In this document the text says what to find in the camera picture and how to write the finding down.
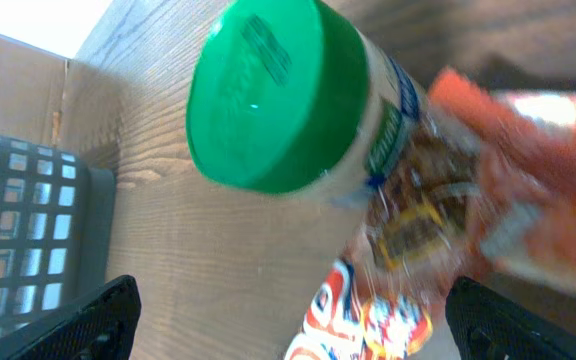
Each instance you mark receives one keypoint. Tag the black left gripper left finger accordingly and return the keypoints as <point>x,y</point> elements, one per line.
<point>98,325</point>

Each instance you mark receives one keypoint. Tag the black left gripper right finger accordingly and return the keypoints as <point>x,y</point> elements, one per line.
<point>488,326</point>

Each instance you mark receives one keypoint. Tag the orange candy bar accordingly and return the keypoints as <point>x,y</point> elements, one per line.
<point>383,292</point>

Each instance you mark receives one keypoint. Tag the orange tissue pack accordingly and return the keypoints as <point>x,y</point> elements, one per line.
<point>524,219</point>

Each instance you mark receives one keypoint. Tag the dark grey plastic basket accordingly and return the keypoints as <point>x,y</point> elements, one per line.
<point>55,219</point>

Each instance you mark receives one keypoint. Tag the cardboard box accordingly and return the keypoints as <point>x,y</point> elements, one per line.
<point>31,92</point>

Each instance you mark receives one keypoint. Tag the green lid jar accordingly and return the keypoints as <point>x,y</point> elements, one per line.
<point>289,98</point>

